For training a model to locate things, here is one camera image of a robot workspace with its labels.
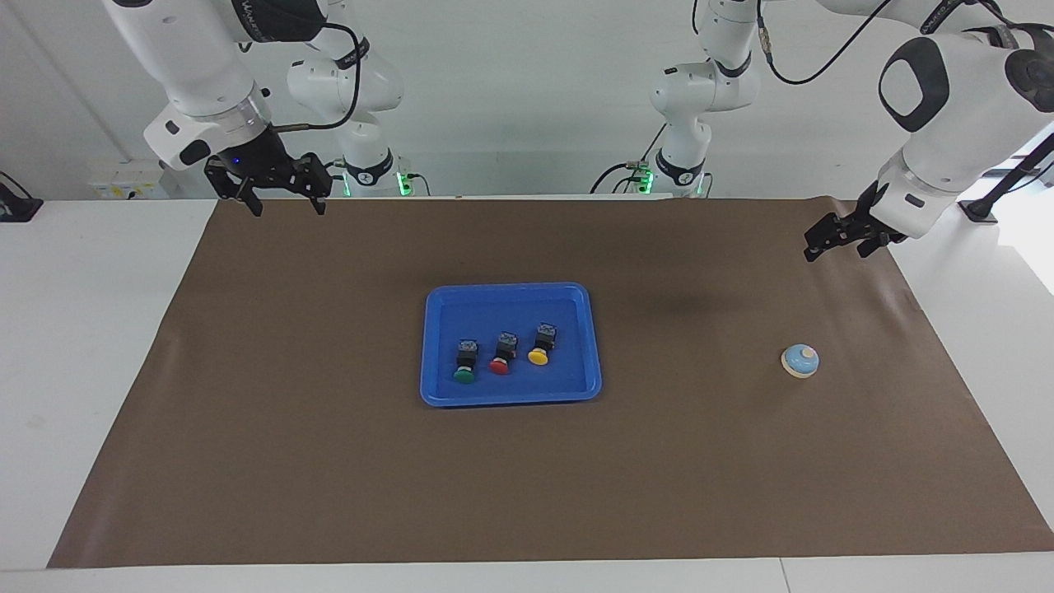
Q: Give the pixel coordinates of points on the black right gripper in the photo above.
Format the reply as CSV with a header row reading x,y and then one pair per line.
x,y
268,169

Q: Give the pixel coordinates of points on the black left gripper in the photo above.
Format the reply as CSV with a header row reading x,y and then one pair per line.
x,y
856,224

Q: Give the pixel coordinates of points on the light blue call bell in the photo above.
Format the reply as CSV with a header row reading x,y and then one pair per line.
x,y
799,361

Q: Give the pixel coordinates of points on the green push button switch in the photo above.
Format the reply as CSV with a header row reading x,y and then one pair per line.
x,y
464,375

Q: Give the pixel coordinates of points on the red push button switch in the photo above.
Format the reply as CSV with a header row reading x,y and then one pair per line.
x,y
500,366

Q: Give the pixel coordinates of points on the yellow push button switch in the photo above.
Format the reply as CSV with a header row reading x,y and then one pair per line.
x,y
538,356

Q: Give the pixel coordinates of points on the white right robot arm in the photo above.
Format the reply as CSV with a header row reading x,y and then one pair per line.
x,y
198,66

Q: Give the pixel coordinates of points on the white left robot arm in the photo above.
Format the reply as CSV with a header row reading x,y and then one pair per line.
x,y
955,99

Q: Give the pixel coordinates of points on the blue plastic tray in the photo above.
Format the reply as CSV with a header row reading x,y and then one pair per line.
x,y
568,387

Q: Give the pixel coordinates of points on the white box with yellow label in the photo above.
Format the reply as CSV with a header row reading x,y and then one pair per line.
x,y
123,181

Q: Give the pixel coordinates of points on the black clamp stand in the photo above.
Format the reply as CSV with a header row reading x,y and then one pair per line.
x,y
1000,191

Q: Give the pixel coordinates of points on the brown table mat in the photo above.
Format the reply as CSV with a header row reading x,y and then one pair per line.
x,y
527,478

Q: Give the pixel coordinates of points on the black bracket mount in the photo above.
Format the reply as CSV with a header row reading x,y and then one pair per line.
x,y
16,206

